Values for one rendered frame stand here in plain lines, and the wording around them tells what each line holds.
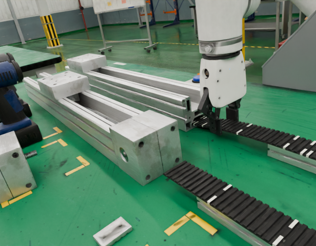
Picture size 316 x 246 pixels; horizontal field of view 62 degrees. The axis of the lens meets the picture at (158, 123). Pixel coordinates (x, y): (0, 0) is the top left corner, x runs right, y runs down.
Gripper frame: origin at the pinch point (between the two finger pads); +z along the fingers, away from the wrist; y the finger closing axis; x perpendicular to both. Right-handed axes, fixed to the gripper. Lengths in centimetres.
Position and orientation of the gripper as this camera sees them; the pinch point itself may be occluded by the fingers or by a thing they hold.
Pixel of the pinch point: (224, 121)
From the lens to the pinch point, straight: 61.6
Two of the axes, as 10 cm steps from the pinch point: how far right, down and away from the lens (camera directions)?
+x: -6.1, -2.5, 7.5
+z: 1.5, 8.9, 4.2
